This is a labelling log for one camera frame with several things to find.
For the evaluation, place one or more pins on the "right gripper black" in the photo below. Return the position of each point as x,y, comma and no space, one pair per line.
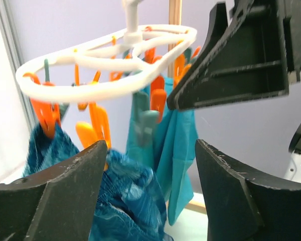
244,59

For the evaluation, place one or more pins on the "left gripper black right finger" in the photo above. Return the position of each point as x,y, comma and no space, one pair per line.
244,203

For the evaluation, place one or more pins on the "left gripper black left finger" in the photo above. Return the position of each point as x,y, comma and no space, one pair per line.
54,204

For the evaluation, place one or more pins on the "blue patterned cloth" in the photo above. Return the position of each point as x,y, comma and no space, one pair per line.
130,204

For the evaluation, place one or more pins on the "teal plain cloth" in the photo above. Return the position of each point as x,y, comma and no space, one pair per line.
170,154

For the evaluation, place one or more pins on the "wooden rack frame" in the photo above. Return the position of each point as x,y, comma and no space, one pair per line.
197,204

